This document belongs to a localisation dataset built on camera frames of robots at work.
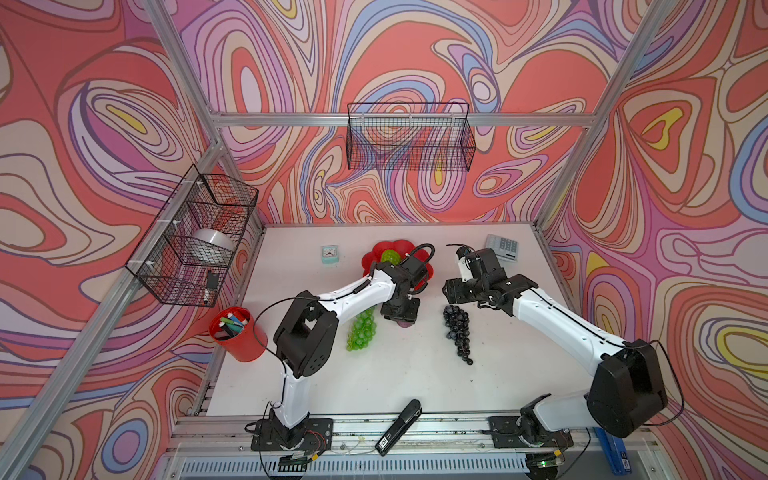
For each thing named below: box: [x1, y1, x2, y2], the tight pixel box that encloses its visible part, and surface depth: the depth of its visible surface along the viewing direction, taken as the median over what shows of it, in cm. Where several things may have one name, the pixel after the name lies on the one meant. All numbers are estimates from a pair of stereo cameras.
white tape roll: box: [193, 228, 235, 251], surface depth 75 cm
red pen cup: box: [209, 306, 268, 363], surface depth 82 cm
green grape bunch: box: [346, 307, 377, 352], surface depth 90 cm
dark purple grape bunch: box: [443, 305, 474, 365], surface depth 89 cm
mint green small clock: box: [321, 245, 339, 265], surface depth 110 cm
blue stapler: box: [596, 427, 632, 476], surface depth 70 cm
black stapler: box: [374, 399, 422, 457], surface depth 73 cm
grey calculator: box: [484, 234, 519, 262], surface depth 113 cm
